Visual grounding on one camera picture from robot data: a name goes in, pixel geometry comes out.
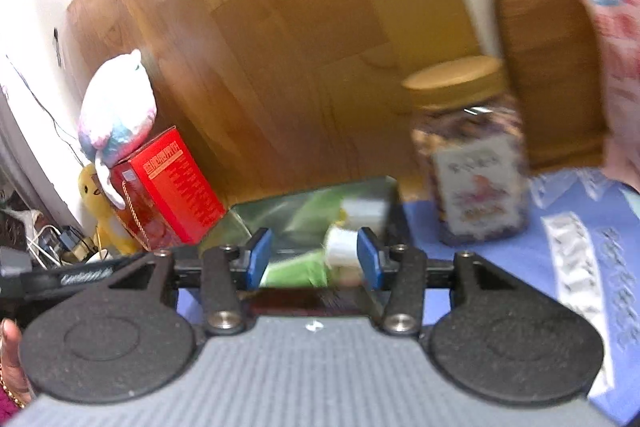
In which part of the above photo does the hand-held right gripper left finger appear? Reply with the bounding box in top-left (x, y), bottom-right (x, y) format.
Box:
top-left (105, 228), bottom-right (273, 335)

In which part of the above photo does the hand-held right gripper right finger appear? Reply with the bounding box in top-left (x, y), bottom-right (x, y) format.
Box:
top-left (356, 228), bottom-right (521, 337)

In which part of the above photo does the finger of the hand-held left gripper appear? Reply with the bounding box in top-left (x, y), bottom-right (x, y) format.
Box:
top-left (95, 253), bottom-right (156, 282)

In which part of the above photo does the green snack packet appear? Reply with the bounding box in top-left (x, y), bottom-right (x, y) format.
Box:
top-left (261, 192), bottom-right (347, 289)

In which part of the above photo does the black cardboard box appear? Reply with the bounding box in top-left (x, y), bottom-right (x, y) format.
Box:
top-left (199, 175), bottom-right (417, 315)

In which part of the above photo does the person's left hand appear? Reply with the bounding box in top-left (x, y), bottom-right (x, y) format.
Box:
top-left (0, 318), bottom-right (25, 390)

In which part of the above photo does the yellow plush toy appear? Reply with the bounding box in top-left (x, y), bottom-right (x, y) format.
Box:
top-left (76, 163), bottom-right (143, 256)

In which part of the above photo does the red gift box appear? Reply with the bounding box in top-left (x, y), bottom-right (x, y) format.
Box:
top-left (109, 127), bottom-right (227, 254)

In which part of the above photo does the nut jar with wooden lid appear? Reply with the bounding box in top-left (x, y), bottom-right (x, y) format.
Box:
top-left (401, 55), bottom-right (532, 249)

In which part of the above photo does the blue printed blanket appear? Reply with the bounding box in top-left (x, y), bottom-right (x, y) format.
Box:
top-left (172, 166), bottom-right (640, 427)

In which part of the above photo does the pink white blue plush toy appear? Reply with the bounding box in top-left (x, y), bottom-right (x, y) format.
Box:
top-left (77, 48), bottom-right (159, 210)

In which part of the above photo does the wooden headboard panel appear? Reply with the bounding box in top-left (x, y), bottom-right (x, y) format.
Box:
top-left (66, 0), bottom-right (497, 210)

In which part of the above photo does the woven wooden board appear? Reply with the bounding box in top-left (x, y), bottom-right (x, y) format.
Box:
top-left (494, 0), bottom-right (622, 172)

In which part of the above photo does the pink snack bag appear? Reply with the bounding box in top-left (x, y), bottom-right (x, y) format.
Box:
top-left (544, 0), bottom-right (640, 196)

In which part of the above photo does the chargers and cables pile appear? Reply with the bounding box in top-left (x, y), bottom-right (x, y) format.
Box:
top-left (27, 223), bottom-right (117, 266)

